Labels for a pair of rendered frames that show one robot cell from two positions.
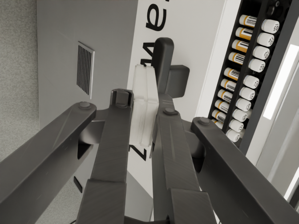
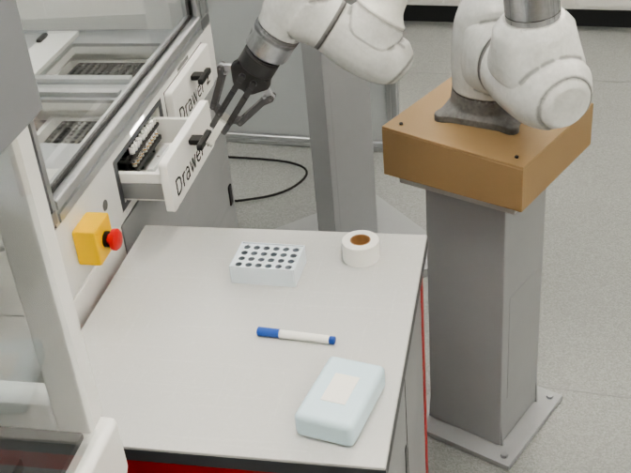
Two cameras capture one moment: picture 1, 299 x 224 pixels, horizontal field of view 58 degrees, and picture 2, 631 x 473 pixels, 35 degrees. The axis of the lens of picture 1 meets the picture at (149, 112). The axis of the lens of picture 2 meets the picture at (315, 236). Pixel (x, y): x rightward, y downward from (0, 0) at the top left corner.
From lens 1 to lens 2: 1.90 m
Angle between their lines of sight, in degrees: 33
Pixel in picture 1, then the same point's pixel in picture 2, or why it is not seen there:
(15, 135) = not seen: hidden behind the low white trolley
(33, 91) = not seen: hidden behind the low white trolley
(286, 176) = (148, 87)
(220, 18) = (179, 143)
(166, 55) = (201, 143)
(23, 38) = not seen: hidden behind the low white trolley
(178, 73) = (195, 139)
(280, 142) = (145, 101)
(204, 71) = (186, 134)
